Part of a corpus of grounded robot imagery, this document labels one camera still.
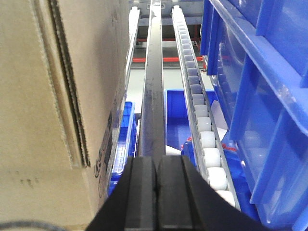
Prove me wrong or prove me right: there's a white roller conveyor rail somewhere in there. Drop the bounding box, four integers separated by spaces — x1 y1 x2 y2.
172 5 240 209

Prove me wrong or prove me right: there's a white paper in bin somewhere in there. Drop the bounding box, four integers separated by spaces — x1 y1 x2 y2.
211 100 228 141

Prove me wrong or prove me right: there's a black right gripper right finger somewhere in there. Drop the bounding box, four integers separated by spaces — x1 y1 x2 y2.
157 156 267 231

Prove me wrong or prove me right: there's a red floor barrier bar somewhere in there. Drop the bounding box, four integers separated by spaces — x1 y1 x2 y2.
132 56 203 63

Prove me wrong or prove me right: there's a brown cardboard box black print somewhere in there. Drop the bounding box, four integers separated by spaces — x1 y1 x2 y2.
0 0 129 231

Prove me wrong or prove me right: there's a blue bin lower left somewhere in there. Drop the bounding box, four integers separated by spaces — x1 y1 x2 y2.
107 102 137 196

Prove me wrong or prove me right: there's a black cable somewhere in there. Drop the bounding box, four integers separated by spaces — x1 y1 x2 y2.
0 220 69 231

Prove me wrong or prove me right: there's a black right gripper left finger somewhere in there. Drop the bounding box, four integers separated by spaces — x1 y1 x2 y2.
86 156 156 231

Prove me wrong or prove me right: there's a large blue plastic bin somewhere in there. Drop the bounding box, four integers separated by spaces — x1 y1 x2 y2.
201 0 308 231

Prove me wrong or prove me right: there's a dark metal guide rail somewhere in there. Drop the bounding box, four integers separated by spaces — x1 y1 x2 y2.
139 0 165 158

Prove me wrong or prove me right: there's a blue bin lower middle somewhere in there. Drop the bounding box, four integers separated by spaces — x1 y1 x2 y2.
164 89 217 154

